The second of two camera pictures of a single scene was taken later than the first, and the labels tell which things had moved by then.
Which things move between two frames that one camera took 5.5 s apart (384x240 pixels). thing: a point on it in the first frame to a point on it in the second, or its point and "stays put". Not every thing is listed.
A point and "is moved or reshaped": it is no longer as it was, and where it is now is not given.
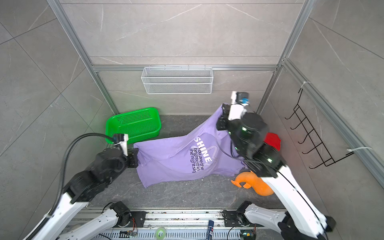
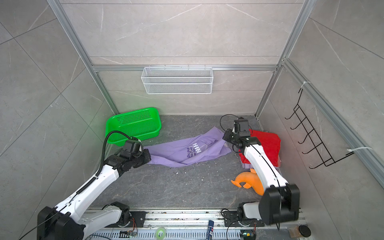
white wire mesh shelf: (177, 80) stays put
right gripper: (223, 125) to (226, 137)
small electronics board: (127, 234) stays put
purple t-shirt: (203, 152) is moved or reshaped
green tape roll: (164, 232) stays put
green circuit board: (247, 234) stays put
